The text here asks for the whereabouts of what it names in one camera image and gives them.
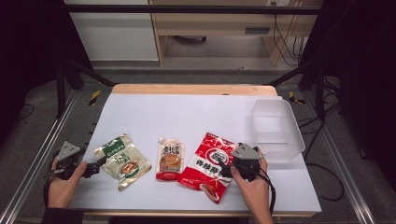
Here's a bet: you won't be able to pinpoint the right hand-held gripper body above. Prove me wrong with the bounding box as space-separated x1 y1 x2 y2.
231 142 264 183

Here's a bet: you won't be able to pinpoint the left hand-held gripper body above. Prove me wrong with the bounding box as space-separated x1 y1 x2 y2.
49 141 93 181

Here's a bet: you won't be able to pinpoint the large red seasoning packet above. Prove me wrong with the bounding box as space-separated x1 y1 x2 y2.
177 132 239 205

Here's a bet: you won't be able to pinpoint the green and gold sauce packet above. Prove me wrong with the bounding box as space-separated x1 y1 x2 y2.
92 133 152 191

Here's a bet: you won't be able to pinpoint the clear plastic container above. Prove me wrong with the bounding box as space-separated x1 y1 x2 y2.
247 98 306 163

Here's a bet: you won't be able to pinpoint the small beige spouted sauce pouch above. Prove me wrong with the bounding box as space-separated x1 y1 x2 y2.
155 135 186 182

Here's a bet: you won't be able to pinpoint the person's right hand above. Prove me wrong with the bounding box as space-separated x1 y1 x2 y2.
230 148 273 214

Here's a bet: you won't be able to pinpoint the person's left hand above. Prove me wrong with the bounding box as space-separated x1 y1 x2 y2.
46 157 89 209

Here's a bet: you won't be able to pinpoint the yellow and black tape strip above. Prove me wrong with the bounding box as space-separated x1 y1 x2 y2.
88 89 103 107
287 91 306 105

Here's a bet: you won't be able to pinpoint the white paper sheet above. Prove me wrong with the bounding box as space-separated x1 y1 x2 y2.
68 92 322 215

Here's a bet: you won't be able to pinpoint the wooden table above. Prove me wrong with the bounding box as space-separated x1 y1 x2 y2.
83 83 316 218

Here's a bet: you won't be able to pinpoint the black curtain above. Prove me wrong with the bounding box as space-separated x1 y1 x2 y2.
301 0 396 190
0 0 93 147

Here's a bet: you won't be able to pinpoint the white cabinet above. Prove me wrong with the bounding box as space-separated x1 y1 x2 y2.
63 0 160 63

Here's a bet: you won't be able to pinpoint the light wooden desk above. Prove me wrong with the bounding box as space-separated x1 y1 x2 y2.
148 0 325 67

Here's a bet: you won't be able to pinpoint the aluminium rail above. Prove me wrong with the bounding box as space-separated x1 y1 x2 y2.
302 91 377 224
0 89 79 224

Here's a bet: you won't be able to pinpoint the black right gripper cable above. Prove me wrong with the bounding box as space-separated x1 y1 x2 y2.
257 171 277 217

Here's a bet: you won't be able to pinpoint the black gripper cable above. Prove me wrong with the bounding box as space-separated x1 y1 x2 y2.
42 150 60 208
257 171 277 217

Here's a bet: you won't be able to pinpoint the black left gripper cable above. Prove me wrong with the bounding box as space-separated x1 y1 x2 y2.
42 150 60 208

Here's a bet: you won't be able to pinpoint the thin black floor cable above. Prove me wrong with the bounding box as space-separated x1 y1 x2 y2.
14 103 36 123

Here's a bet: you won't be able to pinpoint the black slanted frame strut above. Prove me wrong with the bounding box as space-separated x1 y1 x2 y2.
55 58 117 119
266 57 327 121

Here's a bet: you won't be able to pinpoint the black floor cable loop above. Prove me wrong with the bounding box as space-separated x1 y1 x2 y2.
298 102 346 203

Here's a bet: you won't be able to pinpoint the hanging black desk cables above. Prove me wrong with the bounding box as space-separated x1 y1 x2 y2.
272 2 308 67

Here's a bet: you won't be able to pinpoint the black horizontal frame bar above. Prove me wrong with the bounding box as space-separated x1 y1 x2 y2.
64 4 323 16

